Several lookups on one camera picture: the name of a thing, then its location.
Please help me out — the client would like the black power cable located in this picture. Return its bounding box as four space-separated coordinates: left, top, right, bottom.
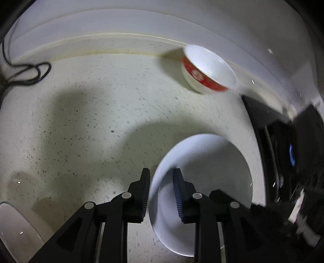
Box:
0 35 52 88

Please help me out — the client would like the red and white bowl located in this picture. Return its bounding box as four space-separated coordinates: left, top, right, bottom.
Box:
181 45 239 95

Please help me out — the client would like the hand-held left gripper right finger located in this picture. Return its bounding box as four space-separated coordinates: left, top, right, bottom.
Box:
173 168 269 263

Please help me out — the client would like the plain white deep plate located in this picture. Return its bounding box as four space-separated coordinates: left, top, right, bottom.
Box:
148 134 254 258

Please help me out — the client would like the cream rice cooker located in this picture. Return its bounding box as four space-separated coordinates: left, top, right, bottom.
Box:
0 201 48 256

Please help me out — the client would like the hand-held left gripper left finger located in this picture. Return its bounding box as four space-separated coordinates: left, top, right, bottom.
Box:
27 168 151 263

